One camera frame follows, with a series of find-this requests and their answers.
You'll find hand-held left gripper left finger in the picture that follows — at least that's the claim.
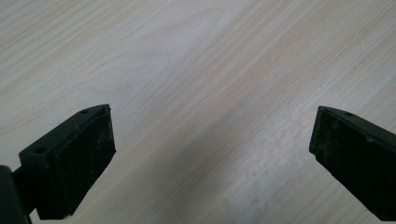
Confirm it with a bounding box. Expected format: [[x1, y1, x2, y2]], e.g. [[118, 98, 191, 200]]
[[12, 104, 117, 221]]

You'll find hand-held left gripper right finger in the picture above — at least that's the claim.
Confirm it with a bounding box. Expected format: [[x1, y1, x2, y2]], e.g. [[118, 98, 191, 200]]
[[308, 105, 396, 222]]

